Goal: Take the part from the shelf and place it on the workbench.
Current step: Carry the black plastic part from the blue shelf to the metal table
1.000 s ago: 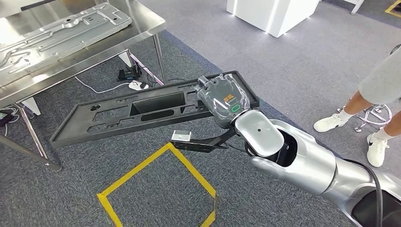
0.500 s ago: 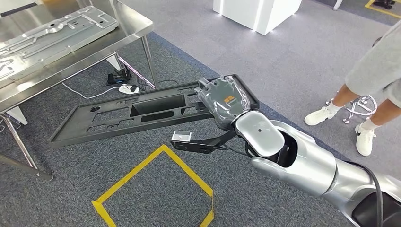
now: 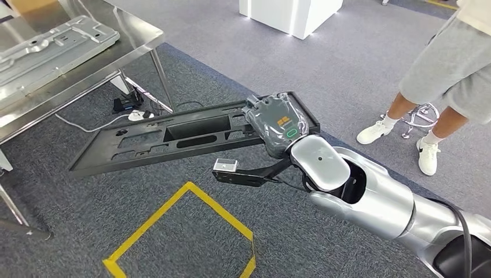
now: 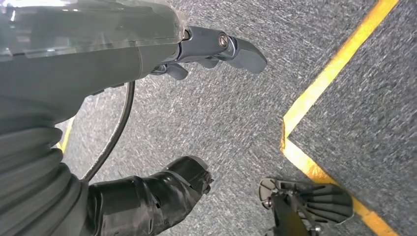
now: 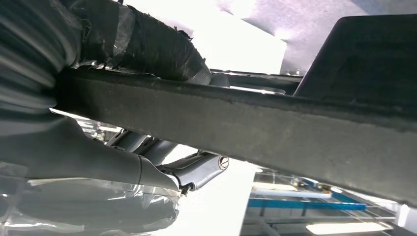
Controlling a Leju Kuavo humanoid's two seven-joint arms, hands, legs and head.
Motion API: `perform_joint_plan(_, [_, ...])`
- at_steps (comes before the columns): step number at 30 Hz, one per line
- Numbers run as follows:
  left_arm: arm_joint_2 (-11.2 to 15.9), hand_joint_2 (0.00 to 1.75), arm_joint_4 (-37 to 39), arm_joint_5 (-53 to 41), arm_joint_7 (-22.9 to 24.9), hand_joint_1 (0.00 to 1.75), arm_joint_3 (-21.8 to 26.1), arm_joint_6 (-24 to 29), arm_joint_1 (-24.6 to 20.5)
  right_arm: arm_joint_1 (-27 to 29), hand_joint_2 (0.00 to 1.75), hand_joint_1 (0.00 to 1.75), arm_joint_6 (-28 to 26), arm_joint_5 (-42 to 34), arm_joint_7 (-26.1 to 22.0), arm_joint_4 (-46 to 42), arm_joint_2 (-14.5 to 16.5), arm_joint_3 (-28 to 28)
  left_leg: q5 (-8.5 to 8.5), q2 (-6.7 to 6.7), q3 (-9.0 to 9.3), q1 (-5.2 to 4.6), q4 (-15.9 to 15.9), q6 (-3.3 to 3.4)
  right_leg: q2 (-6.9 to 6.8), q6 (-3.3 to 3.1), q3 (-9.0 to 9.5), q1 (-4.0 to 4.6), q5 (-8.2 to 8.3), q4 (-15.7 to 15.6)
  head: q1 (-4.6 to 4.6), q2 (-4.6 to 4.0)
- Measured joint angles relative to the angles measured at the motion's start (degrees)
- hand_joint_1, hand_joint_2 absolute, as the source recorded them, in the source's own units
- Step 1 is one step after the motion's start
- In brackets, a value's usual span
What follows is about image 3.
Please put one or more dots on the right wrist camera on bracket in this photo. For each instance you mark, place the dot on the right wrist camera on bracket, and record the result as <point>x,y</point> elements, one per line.
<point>245,178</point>

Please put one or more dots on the stainless steel workbench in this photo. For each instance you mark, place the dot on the stainless steel workbench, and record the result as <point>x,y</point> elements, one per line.
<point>126,34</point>

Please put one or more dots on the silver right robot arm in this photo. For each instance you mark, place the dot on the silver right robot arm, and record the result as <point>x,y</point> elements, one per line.
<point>383,207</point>

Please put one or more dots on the chrome stool base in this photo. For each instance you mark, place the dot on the chrome stool base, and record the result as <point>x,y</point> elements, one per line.
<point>412,123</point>

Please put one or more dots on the white power strip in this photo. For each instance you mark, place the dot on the white power strip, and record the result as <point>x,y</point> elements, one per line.
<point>136,115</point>

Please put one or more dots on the white lit display counter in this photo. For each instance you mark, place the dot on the white lit display counter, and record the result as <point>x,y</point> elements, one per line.
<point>291,15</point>

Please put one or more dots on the yellow floor tape outline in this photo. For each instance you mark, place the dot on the yellow floor tape outline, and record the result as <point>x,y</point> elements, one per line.
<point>153,218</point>

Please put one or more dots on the person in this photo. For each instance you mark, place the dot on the person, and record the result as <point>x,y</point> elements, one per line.
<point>449,65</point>

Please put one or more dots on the black plastic panel part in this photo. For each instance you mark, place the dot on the black plastic panel part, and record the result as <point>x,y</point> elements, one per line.
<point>88,161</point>

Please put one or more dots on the white plinth with violet strip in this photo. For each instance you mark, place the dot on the white plinth with violet strip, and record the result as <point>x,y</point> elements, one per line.
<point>122,84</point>

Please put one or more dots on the grey metal fixture plate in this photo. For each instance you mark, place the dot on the grey metal fixture plate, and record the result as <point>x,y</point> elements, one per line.
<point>57,53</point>

